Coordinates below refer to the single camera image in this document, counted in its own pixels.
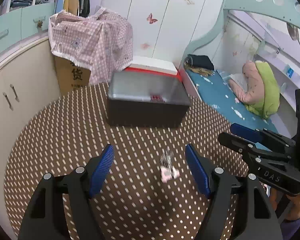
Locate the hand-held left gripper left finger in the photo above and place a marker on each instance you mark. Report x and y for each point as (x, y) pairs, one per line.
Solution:
(101, 172)

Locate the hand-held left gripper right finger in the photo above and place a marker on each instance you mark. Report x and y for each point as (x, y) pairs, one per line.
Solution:
(197, 171)

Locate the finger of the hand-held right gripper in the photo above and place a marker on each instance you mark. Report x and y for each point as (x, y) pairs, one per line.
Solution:
(250, 152)
(245, 131)

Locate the pink bow hair clip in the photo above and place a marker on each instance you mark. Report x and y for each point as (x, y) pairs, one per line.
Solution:
(166, 175)

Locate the silver brooch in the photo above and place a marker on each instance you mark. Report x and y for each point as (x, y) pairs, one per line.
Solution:
(167, 158)

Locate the dark grey storage box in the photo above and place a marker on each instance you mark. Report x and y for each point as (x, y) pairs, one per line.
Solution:
(145, 113)

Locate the brown polka dot tablecloth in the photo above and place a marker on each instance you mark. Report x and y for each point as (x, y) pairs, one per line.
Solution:
(65, 142)

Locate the green blanket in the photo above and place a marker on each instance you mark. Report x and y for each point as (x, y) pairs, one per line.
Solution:
(267, 87)

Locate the pink pillow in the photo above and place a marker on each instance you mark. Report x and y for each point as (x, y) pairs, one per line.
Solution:
(250, 80)

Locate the white pillow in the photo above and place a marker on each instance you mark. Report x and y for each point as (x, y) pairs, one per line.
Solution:
(237, 78)

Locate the small blue card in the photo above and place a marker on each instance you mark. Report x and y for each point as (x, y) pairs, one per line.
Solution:
(290, 72)

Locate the folded tan clothes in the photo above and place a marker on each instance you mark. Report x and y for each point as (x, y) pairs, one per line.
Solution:
(200, 71)

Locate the folded dark clothes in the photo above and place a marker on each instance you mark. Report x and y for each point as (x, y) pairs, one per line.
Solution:
(201, 62)

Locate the brown cardboard box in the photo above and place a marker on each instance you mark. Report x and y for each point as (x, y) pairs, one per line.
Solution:
(72, 77)

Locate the grey hanging pouch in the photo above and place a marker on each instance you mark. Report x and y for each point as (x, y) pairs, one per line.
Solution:
(293, 31)

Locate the red box with white lid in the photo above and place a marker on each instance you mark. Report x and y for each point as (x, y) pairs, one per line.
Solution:
(152, 63)

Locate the cream low cabinet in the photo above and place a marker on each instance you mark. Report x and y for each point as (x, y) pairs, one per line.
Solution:
(27, 80)

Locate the white wardrobe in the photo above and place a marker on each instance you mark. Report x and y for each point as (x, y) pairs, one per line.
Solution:
(165, 37)

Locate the teal bunk bed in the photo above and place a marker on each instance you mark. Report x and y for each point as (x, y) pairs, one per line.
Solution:
(240, 5)

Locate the pink checkered cloth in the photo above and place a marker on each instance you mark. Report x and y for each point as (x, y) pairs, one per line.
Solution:
(95, 42)

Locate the pale pink butterfly sticker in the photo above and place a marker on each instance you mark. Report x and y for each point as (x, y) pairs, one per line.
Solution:
(145, 46)

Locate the pine cone ornament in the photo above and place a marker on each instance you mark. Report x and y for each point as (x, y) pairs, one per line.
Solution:
(40, 25)

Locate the teal drawer unit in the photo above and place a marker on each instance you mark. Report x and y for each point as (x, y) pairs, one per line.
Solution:
(15, 22)

